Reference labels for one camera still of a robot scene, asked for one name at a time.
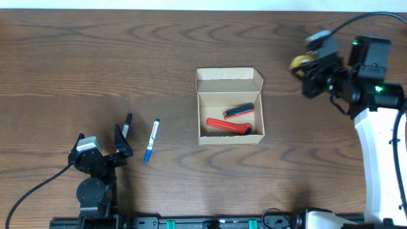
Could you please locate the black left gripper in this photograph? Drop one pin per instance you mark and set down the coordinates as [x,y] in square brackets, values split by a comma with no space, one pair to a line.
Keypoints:
[103,158]

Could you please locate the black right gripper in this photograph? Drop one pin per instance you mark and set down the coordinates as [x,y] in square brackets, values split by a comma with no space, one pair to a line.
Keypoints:
[310,81]

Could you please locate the yellow tape roll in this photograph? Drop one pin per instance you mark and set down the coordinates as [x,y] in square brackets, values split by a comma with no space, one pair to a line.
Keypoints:
[296,65]

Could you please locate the black marker pen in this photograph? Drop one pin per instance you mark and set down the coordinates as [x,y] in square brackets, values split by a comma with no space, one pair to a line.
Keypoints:
[126,126]

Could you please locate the red utility knife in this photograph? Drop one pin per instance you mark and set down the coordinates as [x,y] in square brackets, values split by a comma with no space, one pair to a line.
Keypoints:
[242,129]

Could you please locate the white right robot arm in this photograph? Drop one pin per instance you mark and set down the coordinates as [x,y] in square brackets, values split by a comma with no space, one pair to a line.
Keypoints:
[377,108]

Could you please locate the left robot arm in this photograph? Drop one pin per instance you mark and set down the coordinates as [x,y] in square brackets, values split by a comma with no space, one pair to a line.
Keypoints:
[97,194]

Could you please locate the blue marker pen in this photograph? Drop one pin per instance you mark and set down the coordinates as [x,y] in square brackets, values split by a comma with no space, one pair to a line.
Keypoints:
[151,142]

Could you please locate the brown cardboard box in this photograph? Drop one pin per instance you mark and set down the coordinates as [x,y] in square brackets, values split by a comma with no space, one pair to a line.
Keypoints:
[221,89]

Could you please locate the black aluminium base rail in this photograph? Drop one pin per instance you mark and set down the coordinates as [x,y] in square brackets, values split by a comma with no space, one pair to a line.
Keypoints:
[270,221]

